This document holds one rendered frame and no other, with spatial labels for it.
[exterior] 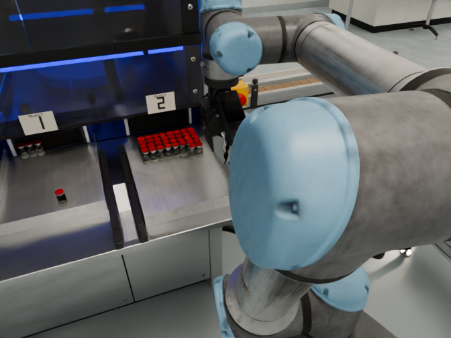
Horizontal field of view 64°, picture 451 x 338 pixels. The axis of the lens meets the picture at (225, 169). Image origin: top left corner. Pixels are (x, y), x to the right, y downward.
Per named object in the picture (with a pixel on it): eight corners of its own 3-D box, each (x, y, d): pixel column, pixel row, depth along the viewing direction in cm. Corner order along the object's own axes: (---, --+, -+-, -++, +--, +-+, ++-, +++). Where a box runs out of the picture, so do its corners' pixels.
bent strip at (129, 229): (117, 202, 94) (112, 185, 90) (128, 199, 94) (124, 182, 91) (125, 241, 83) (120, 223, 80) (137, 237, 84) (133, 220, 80)
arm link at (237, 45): (288, 25, 53) (268, 7, 62) (213, 29, 51) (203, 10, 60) (283, 76, 58) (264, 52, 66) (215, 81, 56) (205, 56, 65)
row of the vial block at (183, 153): (142, 161, 108) (140, 148, 105) (199, 149, 113) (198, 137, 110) (143, 165, 106) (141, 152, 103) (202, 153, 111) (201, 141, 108)
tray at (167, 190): (125, 151, 112) (123, 142, 110) (205, 136, 119) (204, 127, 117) (145, 227, 87) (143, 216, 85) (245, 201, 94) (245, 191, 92)
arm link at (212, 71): (247, 58, 68) (206, 64, 66) (245, 80, 71) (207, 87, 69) (232, 45, 74) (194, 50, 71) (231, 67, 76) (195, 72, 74)
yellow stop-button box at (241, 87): (220, 100, 123) (220, 80, 118) (239, 97, 125) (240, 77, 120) (228, 110, 117) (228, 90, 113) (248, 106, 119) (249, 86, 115)
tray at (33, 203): (7, 158, 109) (3, 149, 107) (96, 141, 117) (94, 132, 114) (-7, 237, 84) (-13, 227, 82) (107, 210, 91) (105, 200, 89)
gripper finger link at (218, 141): (217, 153, 88) (216, 120, 82) (225, 166, 83) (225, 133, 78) (205, 155, 87) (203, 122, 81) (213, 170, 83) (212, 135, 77)
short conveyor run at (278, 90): (213, 127, 131) (212, 87, 122) (200, 108, 143) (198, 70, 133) (368, 97, 150) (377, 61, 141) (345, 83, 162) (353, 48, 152)
